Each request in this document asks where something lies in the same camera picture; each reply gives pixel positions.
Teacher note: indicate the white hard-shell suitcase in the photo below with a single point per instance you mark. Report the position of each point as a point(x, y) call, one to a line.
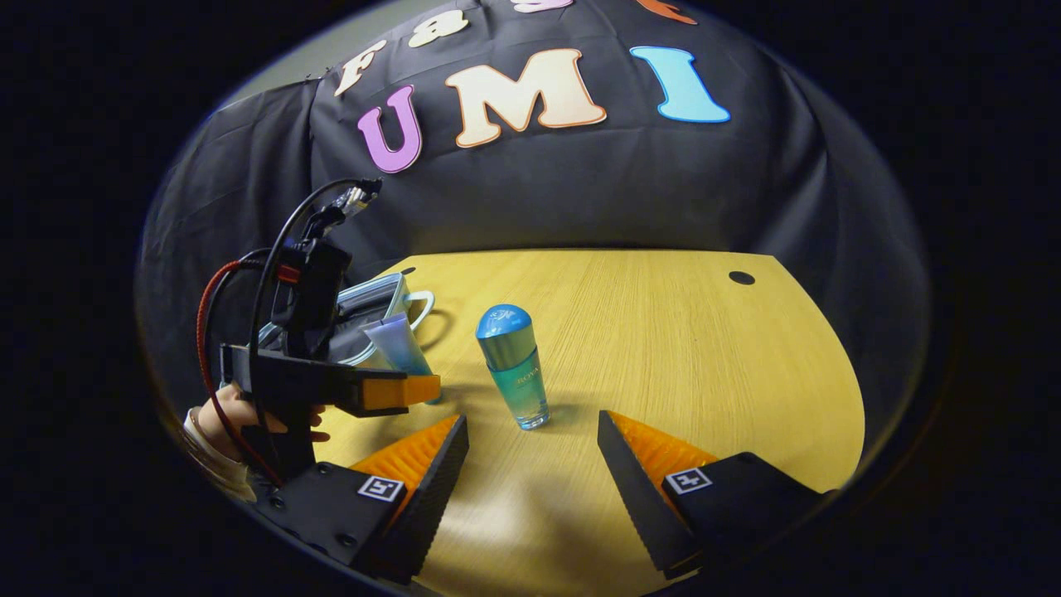
point(365, 303)

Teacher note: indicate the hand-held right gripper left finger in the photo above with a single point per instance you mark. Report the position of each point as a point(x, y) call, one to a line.
point(427, 489)

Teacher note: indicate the translucent teal squeeze tube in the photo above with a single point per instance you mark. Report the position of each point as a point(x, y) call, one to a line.
point(398, 340)

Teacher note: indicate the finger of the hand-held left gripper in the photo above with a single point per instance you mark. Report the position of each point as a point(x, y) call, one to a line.
point(398, 391)

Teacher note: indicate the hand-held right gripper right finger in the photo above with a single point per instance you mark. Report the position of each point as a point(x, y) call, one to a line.
point(638, 489)

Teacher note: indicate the blue-capped teal glass bottle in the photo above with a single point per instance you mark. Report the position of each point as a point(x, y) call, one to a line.
point(518, 373)

